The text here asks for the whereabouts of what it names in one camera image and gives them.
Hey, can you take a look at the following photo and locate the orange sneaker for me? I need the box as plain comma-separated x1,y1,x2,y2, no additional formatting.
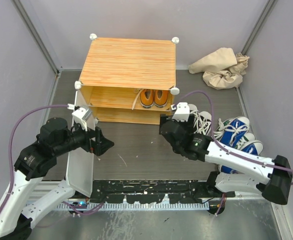
154,90,169,108
131,89,154,110

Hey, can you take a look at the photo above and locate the white translucent cabinet door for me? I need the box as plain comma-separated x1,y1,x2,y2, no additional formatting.
66,90,96,197

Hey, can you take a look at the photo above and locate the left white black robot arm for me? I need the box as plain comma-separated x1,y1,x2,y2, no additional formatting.
0,117,114,240

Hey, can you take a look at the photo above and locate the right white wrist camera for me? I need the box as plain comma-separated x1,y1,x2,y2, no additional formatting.
170,102,190,122

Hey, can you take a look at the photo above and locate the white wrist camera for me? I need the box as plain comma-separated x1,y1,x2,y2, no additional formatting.
170,102,190,122
71,106,92,132

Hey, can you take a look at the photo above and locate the blue sneaker upper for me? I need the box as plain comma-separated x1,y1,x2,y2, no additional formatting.
219,116,250,148

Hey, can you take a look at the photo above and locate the green sneaker left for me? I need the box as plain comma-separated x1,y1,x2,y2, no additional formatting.
209,118,232,141

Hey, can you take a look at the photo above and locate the blue sneaker lower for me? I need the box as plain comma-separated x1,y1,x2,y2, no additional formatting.
218,140,264,174

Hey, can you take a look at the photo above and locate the green sneaker lower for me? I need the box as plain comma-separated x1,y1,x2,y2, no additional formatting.
238,132,256,146

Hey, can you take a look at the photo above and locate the black white sneaker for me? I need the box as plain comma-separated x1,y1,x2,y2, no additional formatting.
191,110,212,136
188,104,199,118

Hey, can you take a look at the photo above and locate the crumpled beige cloth bag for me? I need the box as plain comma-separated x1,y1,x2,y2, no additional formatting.
188,47,250,90

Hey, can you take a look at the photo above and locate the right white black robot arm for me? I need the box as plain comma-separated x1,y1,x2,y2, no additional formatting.
159,114,293,205

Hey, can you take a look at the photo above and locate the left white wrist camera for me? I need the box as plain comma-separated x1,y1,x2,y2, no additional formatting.
71,106,92,132

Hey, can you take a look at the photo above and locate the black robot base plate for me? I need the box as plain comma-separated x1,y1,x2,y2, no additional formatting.
88,180,223,204

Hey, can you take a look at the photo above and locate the blue sneaker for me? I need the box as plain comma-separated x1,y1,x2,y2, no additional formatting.
219,116,250,148
218,140,264,174

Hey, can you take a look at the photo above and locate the wood grain shoe cabinet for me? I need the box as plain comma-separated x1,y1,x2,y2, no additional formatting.
74,33,180,125

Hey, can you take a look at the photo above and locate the slotted grey cable duct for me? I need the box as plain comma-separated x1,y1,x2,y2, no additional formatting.
23,201,210,211

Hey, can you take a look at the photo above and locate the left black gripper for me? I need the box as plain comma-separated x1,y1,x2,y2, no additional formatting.
55,118,115,155

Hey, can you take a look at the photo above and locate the green sneaker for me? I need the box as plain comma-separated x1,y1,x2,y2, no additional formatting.
238,132,256,146
209,118,232,141

